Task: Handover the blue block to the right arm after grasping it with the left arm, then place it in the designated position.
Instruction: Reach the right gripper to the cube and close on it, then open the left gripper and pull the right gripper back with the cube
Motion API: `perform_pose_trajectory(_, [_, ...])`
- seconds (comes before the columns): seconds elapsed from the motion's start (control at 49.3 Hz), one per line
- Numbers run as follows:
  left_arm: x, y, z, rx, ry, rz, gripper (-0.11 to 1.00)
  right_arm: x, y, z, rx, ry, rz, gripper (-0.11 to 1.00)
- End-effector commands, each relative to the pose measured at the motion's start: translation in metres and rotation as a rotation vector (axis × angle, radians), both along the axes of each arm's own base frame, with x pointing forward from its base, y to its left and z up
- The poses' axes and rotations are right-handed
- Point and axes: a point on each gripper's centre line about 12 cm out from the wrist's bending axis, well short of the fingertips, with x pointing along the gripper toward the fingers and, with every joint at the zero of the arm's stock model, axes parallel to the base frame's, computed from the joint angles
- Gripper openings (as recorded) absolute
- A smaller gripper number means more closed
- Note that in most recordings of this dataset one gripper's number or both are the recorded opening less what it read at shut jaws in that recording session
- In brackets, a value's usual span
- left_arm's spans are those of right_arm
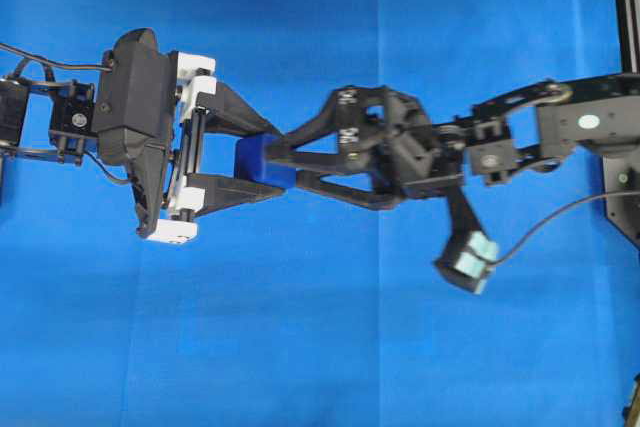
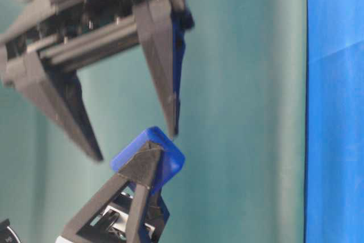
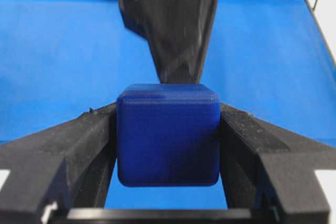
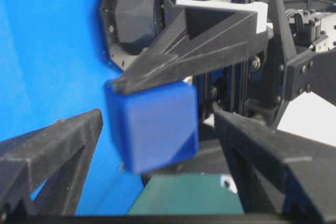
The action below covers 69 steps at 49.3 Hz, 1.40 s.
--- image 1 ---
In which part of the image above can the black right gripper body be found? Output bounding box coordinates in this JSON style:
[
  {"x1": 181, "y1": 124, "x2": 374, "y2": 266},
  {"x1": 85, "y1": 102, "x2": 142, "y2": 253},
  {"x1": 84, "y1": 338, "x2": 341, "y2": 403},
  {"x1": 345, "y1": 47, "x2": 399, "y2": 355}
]
[{"x1": 367, "y1": 86, "x2": 464, "y2": 200}]

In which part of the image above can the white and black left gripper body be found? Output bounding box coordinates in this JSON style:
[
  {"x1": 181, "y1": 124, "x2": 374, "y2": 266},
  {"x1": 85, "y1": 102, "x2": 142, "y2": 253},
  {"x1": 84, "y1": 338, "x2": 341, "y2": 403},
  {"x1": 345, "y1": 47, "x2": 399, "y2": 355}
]
[{"x1": 147, "y1": 52, "x2": 217, "y2": 245}]

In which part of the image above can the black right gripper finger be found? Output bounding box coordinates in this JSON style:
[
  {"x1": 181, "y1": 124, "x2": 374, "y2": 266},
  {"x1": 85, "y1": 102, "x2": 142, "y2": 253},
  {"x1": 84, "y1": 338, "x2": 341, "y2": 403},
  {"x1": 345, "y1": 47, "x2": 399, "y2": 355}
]
[
  {"x1": 296, "y1": 170, "x2": 400, "y2": 211},
  {"x1": 265, "y1": 85, "x2": 388, "y2": 175}
]

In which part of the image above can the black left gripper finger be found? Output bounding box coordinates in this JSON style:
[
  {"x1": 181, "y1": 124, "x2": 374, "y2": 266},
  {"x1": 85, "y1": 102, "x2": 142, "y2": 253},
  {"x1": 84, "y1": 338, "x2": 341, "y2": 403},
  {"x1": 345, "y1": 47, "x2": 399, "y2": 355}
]
[
  {"x1": 196, "y1": 82, "x2": 282, "y2": 137},
  {"x1": 185, "y1": 173, "x2": 285, "y2": 220}
]

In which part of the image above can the blue block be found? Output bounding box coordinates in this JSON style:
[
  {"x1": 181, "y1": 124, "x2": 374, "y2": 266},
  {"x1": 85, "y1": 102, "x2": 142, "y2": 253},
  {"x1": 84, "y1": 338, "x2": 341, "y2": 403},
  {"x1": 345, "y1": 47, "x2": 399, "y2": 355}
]
[{"x1": 234, "y1": 133, "x2": 296, "y2": 190}]

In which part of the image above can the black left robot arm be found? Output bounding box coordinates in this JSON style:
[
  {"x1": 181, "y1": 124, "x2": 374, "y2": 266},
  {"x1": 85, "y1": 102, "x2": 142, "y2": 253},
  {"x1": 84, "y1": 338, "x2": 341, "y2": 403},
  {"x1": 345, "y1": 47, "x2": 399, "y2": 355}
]
[{"x1": 1, "y1": 40, "x2": 283, "y2": 245}]

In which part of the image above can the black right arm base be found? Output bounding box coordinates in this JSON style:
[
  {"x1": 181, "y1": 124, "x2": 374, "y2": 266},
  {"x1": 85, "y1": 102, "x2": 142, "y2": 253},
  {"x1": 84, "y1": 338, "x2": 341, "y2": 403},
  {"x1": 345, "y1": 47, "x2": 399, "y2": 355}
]
[{"x1": 602, "y1": 138, "x2": 639, "y2": 248}]

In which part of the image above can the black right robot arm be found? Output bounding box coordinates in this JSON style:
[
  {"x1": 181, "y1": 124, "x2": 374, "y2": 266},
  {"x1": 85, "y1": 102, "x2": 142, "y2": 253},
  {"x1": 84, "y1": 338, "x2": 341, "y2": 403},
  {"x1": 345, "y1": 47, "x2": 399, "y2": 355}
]
[{"x1": 265, "y1": 73, "x2": 639, "y2": 210}]

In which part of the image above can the blue table mat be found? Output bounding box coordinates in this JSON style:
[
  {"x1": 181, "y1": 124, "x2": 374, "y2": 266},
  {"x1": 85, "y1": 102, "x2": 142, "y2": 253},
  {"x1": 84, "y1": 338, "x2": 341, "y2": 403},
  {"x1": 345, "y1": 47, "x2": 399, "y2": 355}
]
[{"x1": 1, "y1": 0, "x2": 639, "y2": 426}]

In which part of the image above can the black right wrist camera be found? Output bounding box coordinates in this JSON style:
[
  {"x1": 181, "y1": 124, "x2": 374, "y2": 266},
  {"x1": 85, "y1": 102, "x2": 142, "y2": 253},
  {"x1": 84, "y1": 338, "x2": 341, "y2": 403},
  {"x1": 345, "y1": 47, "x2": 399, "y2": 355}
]
[{"x1": 434, "y1": 187, "x2": 498, "y2": 295}]

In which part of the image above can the black right camera cable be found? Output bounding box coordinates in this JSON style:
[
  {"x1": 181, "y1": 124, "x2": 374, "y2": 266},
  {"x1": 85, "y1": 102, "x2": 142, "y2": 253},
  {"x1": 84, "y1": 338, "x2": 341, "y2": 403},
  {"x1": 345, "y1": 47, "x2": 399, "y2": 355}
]
[{"x1": 492, "y1": 194, "x2": 609, "y2": 266}]

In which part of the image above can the black table frame rail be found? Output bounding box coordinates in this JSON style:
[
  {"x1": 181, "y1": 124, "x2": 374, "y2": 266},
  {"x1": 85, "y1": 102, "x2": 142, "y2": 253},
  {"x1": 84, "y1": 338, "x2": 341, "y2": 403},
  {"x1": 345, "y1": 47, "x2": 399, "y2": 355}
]
[{"x1": 615, "y1": 0, "x2": 639, "y2": 73}]

